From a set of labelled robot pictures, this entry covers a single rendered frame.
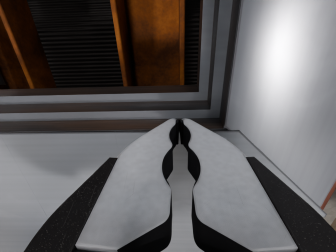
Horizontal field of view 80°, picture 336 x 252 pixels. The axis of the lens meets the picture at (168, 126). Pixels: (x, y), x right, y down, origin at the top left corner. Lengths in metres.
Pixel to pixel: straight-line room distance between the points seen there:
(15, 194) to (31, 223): 0.04
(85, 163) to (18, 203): 0.09
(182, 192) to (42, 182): 0.12
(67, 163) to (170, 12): 0.22
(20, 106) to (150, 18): 0.19
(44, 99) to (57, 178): 0.06
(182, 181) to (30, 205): 0.14
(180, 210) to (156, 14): 0.23
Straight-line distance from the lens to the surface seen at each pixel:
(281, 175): 0.18
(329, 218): 0.64
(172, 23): 0.30
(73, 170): 0.18
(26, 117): 0.18
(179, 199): 0.18
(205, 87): 0.16
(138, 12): 0.30
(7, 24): 0.31
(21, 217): 0.25
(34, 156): 0.18
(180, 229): 0.22
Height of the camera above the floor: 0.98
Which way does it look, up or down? 58 degrees down
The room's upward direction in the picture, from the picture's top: 177 degrees counter-clockwise
